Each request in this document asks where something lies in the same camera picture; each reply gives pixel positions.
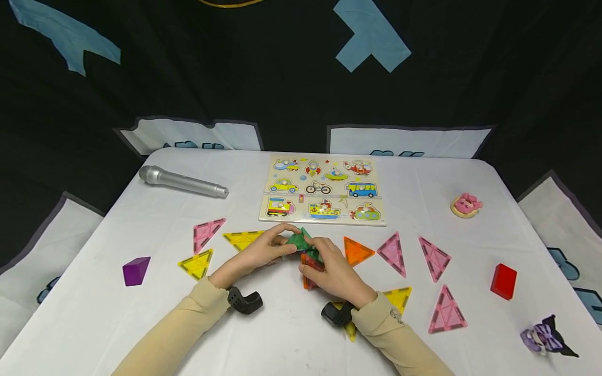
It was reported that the person's left hand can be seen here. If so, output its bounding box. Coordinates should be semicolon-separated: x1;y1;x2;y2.
209;224;303;290

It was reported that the person's right hand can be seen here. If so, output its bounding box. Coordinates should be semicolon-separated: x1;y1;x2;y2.
297;236;377;310

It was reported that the green triangle magnetic tile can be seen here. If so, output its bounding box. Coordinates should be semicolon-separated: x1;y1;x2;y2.
285;227;325;262

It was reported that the person's right forearm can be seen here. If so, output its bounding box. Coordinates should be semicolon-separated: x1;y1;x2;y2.
350;291;455;376

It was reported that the person's left forearm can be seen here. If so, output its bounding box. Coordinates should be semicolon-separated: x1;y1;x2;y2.
112;277;231;376

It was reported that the orange triangle magnetic tile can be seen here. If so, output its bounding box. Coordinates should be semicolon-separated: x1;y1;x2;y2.
343;237;376;267

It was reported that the yellow triangle magnetic tile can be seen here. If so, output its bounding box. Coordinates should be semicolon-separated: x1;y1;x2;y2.
383;287;413;316
331;302;358;343
178;249;214;281
223;230;265;252

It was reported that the wooden vehicle puzzle board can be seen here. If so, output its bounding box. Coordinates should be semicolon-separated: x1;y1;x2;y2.
259;155;387;227

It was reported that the black wrist band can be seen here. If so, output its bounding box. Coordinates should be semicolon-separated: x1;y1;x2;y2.
227;286;263;315
321;300;354;328

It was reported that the pink triangle magnetic tile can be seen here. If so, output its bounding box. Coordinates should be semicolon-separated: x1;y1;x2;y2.
376;232;407;278
428;285;468;334
193;218;226;255
419;237;452;283

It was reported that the silver microphone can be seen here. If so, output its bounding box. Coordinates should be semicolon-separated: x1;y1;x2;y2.
138;166;230;199

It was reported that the purple block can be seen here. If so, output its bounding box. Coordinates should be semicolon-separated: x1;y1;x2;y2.
122;256;151;287

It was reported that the pink figurine on donut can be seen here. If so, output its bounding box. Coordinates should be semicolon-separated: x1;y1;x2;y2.
450;193;484;218

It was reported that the red block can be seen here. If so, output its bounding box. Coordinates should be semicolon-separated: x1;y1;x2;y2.
490;264;517;300

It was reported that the purple and black figurine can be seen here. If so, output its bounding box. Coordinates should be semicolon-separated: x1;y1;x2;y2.
520;314;580;358

